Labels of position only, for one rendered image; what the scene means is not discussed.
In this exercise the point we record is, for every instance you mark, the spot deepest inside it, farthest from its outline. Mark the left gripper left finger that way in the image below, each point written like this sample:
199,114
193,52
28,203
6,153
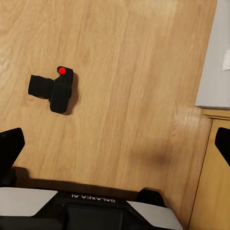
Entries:
11,145

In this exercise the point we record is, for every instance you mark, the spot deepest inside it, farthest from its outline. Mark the door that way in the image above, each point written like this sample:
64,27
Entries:
211,209

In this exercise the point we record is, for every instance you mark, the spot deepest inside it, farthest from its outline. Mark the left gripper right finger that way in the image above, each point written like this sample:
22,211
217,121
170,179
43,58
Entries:
222,142

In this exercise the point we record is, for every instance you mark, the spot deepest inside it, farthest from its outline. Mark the digital camera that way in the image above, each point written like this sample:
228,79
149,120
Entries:
58,91

